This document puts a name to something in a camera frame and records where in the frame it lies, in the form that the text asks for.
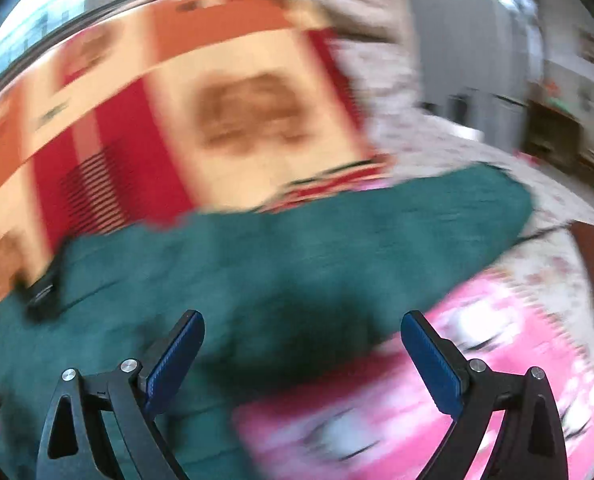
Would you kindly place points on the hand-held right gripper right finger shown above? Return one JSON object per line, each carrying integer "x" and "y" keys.
{"x": 429, "y": 355}

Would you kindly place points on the beige cloth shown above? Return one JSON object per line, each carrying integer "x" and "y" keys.
{"x": 357, "y": 5}

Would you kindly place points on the pink penguin print blanket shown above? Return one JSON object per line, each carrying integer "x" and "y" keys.
{"x": 502, "y": 320}

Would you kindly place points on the window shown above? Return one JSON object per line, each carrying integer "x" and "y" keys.
{"x": 37, "y": 20}

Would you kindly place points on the red orange patchwork blanket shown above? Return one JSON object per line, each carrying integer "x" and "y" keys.
{"x": 257, "y": 60}

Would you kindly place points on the floral bed sheet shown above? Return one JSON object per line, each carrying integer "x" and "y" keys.
{"x": 427, "y": 140}

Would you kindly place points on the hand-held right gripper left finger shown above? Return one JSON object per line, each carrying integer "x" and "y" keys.
{"x": 174, "y": 355}

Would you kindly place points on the grey cabinet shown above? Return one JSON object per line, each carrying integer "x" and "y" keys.
{"x": 467, "y": 50}

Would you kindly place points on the green puffer jacket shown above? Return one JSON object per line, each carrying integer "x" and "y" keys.
{"x": 287, "y": 260}

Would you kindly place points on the dark wooden shelf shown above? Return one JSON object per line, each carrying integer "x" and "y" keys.
{"x": 557, "y": 130}

